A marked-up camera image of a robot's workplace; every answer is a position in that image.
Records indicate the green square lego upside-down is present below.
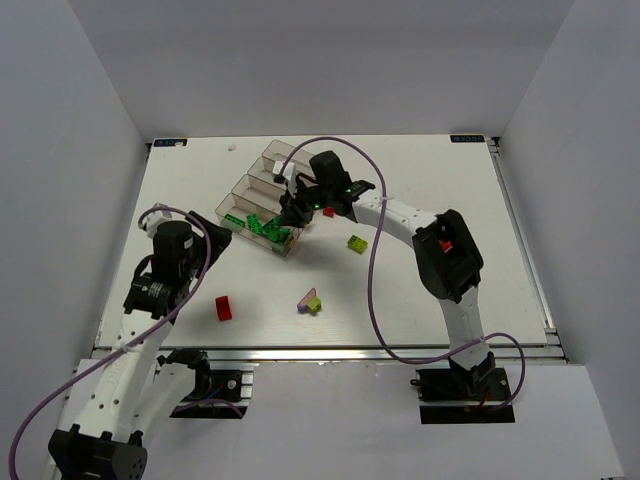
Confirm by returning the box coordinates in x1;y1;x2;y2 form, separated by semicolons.
262;217;280;236

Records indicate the green long lego brick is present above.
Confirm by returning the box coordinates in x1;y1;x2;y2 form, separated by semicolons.
263;231;279;242

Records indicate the green square lego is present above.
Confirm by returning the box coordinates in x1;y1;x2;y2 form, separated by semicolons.
246;214;264;235

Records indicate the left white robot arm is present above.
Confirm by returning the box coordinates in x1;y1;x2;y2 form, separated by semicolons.
48;206;232;479

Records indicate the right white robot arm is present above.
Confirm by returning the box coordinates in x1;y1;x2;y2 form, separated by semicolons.
273;151;495;392

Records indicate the clear container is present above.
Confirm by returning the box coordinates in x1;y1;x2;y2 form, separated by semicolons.
247;153;287;213
215;193;302;257
260;140;316;178
230;175;285;224

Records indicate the lime square lego brick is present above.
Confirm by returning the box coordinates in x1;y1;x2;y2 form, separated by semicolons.
347;235;368;254

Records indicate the red lego brick front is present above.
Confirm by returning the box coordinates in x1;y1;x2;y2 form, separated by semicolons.
215;296;233;322

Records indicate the blue label left corner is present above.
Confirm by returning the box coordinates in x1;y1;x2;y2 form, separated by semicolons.
153;138;188;148

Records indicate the blue label corner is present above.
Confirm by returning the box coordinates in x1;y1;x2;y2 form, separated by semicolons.
153;138;188;148
449;134;485;143

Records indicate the blue label right corner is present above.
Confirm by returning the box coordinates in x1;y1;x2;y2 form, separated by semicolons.
449;134;485;143

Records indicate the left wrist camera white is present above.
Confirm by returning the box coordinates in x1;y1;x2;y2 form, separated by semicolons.
138;203;173;238

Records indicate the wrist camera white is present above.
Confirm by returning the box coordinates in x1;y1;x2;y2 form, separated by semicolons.
272;161;297;196
138;203;173;238

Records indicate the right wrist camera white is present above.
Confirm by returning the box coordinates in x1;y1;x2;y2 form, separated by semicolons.
272;161;297;196

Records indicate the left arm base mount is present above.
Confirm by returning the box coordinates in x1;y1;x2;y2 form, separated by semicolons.
156;348;249;419

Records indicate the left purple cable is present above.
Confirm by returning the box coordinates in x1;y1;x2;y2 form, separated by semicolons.
7;207;246;480

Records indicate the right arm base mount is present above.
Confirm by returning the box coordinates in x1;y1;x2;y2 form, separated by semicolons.
410;368;516;425

